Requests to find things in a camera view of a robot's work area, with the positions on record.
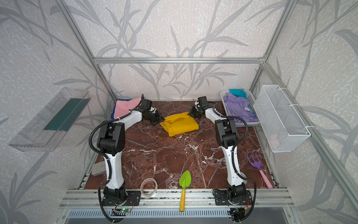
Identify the yellow printed t-shirt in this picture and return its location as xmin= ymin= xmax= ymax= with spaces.
xmin=160 ymin=113 xmax=199 ymax=137

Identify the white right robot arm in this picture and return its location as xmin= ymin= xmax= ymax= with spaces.
xmin=189 ymin=97 xmax=247 ymax=203

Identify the pink folded t-shirt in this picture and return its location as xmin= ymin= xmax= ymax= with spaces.
xmin=112 ymin=97 xmax=141 ymax=119

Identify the blue folded t-shirt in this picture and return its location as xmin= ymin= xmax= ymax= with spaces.
xmin=111 ymin=99 xmax=130 ymax=119

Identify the purple t-shirt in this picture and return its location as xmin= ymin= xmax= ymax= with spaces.
xmin=223 ymin=93 xmax=259 ymax=124

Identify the teal t-shirt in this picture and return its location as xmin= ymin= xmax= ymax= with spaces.
xmin=229 ymin=89 xmax=247 ymax=99

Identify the green toy trowel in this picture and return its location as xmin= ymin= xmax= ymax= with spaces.
xmin=179 ymin=170 xmax=192 ymax=212

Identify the clear tape roll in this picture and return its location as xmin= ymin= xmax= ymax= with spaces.
xmin=140 ymin=178 xmax=158 ymax=197

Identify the grey rectangular block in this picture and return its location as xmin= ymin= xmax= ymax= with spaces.
xmin=91 ymin=161 xmax=106 ymax=176

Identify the purple pink toy rake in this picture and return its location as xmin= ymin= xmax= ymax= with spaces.
xmin=247 ymin=153 xmax=273 ymax=189

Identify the aluminium frame profile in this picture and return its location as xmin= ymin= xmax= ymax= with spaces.
xmin=55 ymin=1 xmax=358 ymax=208

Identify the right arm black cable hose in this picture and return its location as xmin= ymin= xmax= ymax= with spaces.
xmin=206 ymin=101 xmax=257 ymax=222

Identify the white wire mesh basket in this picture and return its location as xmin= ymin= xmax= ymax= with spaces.
xmin=254 ymin=85 xmax=311 ymax=153

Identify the clear plastic wall shelf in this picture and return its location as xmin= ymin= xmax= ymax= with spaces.
xmin=9 ymin=87 xmax=91 ymax=152

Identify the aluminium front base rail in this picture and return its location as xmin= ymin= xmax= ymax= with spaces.
xmin=59 ymin=189 xmax=295 ymax=209

